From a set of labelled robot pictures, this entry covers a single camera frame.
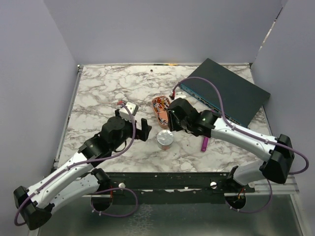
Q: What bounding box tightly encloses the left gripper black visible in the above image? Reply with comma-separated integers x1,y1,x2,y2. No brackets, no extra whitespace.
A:
111,110,152,151

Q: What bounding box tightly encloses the orange lollipop tray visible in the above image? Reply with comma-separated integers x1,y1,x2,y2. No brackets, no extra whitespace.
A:
151,95,171,129

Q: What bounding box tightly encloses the purple plastic scoop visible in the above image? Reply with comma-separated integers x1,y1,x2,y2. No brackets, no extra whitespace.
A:
201,137,209,152

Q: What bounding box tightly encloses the clear round jar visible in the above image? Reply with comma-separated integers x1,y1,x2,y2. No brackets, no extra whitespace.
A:
158,143,172,150

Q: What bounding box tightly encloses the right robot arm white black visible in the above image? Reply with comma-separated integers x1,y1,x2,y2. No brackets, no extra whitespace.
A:
167,98,294,192

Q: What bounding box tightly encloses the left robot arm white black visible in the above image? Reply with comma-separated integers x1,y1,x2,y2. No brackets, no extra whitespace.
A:
13,108,152,231

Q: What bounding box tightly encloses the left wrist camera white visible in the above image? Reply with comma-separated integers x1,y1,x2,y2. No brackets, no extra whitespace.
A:
119,102,139,122

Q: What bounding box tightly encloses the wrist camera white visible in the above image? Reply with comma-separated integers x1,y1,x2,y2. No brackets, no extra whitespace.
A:
119,102,139,122
174,91,188,100

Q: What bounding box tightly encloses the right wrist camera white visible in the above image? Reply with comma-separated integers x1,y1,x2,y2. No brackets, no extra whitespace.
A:
174,91,188,100

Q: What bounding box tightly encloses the dark teal network switch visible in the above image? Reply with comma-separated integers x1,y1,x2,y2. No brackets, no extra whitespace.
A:
180,59,270,127

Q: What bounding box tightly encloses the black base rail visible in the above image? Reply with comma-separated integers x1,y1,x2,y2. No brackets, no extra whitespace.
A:
51,172,256,205

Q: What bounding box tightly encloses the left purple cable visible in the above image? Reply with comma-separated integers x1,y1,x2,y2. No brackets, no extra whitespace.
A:
14,102,136,226

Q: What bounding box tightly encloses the purple cable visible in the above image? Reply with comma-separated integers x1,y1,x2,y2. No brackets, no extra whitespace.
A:
171,76,310,214
14,102,136,226

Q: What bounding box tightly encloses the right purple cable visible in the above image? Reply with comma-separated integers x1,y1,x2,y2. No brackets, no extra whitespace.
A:
171,76,310,214

